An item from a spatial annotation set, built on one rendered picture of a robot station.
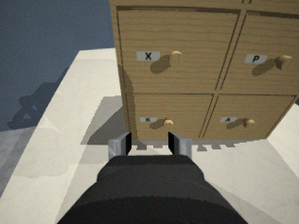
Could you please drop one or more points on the small wooden chest of drawers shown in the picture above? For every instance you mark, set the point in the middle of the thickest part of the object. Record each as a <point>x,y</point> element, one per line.
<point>195,5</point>

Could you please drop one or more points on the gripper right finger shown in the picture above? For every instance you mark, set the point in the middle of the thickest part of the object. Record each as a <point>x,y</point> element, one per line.
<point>179,145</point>

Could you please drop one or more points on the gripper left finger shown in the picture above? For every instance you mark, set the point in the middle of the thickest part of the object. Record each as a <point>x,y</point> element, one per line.
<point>120,146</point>

